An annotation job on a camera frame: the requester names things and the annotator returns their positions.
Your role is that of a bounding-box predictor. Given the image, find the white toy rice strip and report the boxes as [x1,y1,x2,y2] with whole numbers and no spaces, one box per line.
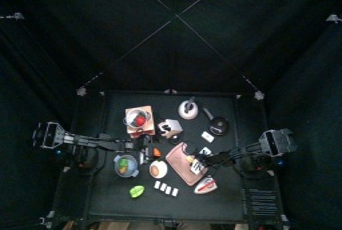
[152,180,180,198]

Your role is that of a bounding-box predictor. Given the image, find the small white printed toy block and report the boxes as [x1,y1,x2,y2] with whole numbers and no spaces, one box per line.
[198,146,214,156]

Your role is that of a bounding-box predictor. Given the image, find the white toy knife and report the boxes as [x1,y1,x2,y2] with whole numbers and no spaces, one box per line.
[138,150,148,166]

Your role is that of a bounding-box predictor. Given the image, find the pink toy cutting board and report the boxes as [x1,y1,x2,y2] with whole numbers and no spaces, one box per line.
[164,141,210,187]

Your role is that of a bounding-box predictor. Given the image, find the red toy tomato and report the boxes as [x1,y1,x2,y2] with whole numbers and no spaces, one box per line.
[134,116,148,127]

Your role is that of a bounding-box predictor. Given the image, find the white toy plate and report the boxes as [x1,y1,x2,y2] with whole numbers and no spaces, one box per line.
[148,159,170,180]

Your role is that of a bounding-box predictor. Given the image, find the white and red toy sushi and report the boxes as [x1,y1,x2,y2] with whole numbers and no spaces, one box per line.
[192,176,219,195]

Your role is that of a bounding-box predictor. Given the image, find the steel toy pot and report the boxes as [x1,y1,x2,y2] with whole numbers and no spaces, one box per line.
[122,108,152,130]

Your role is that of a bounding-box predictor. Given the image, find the green and orange toy vegetables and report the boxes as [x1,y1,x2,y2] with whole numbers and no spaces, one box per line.
[118,158,131,175]

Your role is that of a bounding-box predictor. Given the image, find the black toy frying pan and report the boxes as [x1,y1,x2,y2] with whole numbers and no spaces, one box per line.
[202,107,230,137]

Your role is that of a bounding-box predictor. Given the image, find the green toy leaf vegetable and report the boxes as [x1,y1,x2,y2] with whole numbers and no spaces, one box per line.
[128,185,147,199]

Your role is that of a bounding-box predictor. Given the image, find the grey toy pot with handles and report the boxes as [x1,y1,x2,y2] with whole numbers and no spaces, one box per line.
[112,154,140,179]

